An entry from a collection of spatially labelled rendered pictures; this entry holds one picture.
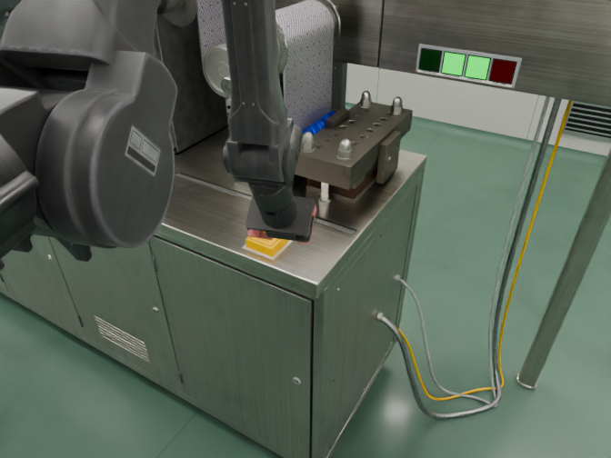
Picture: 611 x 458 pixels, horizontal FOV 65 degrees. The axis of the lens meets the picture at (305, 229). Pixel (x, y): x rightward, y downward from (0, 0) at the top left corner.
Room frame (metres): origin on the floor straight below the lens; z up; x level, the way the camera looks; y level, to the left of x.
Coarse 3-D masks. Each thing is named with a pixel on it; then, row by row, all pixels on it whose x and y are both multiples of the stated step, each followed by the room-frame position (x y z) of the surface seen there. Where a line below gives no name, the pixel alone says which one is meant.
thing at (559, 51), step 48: (288, 0) 1.48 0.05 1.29; (336, 0) 1.41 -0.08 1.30; (384, 0) 1.35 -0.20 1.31; (432, 0) 1.27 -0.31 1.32; (480, 0) 1.22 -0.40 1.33; (528, 0) 1.16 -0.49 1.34; (576, 0) 1.11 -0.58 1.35; (336, 48) 1.40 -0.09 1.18; (384, 48) 1.33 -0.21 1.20; (480, 48) 1.20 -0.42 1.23; (528, 48) 1.15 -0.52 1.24; (576, 48) 1.10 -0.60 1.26; (576, 96) 1.08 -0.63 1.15
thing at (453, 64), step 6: (450, 54) 1.23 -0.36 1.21; (456, 54) 1.23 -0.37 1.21; (444, 60) 1.24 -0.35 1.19; (450, 60) 1.23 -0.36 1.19; (456, 60) 1.22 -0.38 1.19; (462, 60) 1.22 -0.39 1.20; (444, 66) 1.24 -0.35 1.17; (450, 66) 1.23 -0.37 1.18; (456, 66) 1.22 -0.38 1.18; (462, 66) 1.22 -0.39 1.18; (444, 72) 1.24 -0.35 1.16; (450, 72) 1.23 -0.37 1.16; (456, 72) 1.22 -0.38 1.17
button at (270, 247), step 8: (264, 232) 0.87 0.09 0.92; (248, 240) 0.84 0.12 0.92; (256, 240) 0.84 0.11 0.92; (264, 240) 0.84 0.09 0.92; (272, 240) 0.84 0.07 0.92; (280, 240) 0.84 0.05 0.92; (288, 240) 0.86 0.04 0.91; (256, 248) 0.83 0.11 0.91; (264, 248) 0.82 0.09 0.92; (272, 248) 0.81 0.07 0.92; (280, 248) 0.83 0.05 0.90; (272, 256) 0.81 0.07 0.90
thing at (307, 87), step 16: (304, 64) 1.18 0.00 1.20; (320, 64) 1.25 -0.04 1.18; (288, 80) 1.12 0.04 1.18; (304, 80) 1.18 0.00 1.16; (320, 80) 1.25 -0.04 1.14; (288, 96) 1.12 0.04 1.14; (304, 96) 1.18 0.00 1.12; (320, 96) 1.25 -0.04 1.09; (288, 112) 1.12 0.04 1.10; (304, 112) 1.18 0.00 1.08; (320, 112) 1.25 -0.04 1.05; (304, 128) 1.18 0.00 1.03
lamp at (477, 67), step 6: (468, 60) 1.21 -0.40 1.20; (474, 60) 1.20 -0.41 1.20; (480, 60) 1.19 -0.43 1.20; (486, 60) 1.19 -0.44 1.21; (468, 66) 1.21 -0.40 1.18; (474, 66) 1.20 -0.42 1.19; (480, 66) 1.19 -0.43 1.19; (486, 66) 1.19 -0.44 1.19; (468, 72) 1.21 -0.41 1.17; (474, 72) 1.20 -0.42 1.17; (480, 72) 1.19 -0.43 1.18; (486, 72) 1.18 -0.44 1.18; (480, 78) 1.19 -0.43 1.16
